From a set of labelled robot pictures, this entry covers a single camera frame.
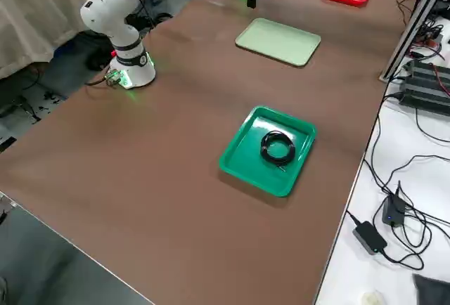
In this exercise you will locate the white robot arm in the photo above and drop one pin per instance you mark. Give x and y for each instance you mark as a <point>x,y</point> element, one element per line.
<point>105,20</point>

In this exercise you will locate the pale green flat tray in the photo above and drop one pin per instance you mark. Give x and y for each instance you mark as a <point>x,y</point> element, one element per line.
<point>277,41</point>

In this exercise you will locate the bright green plastic tray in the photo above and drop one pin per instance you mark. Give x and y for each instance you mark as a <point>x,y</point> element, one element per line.
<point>246,157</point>

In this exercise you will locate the black finned power supply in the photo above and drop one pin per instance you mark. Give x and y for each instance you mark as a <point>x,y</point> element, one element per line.
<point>425,87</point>

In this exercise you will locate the beige curtain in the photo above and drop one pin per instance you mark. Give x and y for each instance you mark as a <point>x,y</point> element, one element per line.
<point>31,17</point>

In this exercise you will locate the black hub with blue light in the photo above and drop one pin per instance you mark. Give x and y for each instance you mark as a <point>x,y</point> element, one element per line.
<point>393,212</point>

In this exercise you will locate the black power adapter brick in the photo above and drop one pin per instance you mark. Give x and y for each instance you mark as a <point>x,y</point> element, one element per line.
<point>369,237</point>

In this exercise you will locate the grey cloth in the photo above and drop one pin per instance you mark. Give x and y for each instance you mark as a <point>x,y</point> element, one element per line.
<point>434,291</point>

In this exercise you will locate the aluminium frame post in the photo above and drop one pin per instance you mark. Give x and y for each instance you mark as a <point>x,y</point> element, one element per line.
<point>411,27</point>

